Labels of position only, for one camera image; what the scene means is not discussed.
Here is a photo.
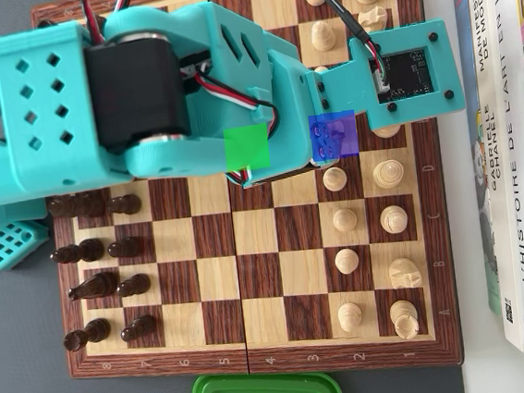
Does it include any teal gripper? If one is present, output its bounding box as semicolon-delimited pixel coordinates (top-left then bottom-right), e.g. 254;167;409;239
229;43;341;190

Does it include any wooden folding chess board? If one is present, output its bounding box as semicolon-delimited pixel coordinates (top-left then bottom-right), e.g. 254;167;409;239
30;0;465;393

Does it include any white wooden king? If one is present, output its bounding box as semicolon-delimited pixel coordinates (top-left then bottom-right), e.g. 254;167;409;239
372;122;404;140

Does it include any white wooden queen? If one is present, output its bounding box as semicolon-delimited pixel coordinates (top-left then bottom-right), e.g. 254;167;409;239
370;158;405;191

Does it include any white wooden bishop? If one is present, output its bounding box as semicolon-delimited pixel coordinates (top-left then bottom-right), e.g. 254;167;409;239
377;203;409;236

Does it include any white wooden knight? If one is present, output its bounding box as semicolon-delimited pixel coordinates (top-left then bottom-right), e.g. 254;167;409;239
358;6;390;35
386;255;423;291

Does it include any white Gabrielle Chanel book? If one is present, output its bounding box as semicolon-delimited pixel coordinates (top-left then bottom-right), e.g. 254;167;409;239
464;0;524;355

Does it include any dark brown wooden pawn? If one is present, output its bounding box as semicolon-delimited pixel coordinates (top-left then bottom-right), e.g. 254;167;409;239
115;272;153;299
106;192;144;217
119;313;160;344
106;235;142;261

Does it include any dark brown wooden queen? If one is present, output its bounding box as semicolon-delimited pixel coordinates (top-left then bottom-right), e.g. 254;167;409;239
45;190;110;223

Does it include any dark brown wooden bishop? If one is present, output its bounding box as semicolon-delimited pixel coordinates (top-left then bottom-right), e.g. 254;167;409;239
50;237;107;267

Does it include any dark brown wooden knight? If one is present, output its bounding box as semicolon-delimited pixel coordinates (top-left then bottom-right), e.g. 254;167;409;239
67;269;122;302

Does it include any red white black servo wire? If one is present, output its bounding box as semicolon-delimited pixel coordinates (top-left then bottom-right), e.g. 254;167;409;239
182;58;287;189
79;0;142;45

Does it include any black camera cable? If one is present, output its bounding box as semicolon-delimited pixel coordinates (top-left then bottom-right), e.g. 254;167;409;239
299;0;391;103

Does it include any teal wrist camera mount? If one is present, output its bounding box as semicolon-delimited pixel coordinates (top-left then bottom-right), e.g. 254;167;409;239
300;16;469;138

